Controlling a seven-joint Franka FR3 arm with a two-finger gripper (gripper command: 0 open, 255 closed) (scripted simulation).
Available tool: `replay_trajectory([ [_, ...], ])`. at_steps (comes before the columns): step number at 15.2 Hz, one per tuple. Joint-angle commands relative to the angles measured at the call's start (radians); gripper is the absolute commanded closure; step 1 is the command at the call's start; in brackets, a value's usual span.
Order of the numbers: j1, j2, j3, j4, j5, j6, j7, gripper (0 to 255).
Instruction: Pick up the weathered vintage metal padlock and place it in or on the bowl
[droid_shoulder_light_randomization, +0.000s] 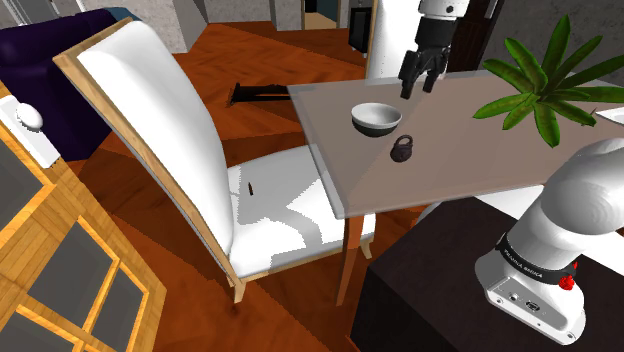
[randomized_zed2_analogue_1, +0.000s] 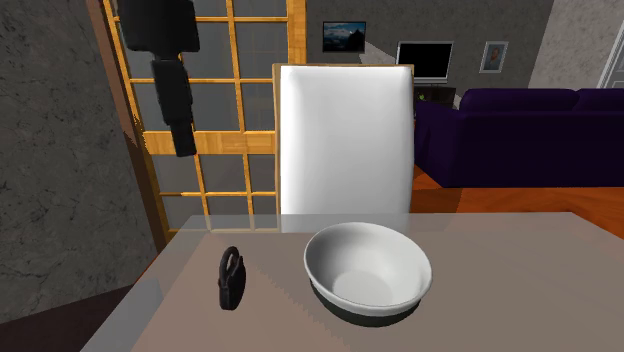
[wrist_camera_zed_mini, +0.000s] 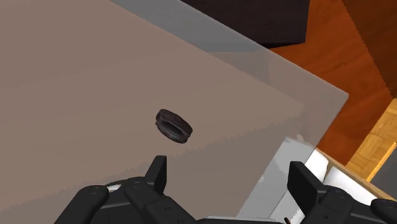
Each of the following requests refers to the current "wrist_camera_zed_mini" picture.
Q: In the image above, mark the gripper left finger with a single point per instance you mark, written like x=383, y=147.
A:
x=139, y=198

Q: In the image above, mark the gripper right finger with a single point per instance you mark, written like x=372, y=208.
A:
x=328, y=201

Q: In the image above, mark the white wood-framed furniture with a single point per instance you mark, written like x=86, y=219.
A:
x=345, y=183

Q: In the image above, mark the dark brown round disc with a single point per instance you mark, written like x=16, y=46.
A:
x=173, y=126

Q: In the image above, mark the beige table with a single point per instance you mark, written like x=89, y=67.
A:
x=93, y=77

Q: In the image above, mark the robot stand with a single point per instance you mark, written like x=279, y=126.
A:
x=254, y=18

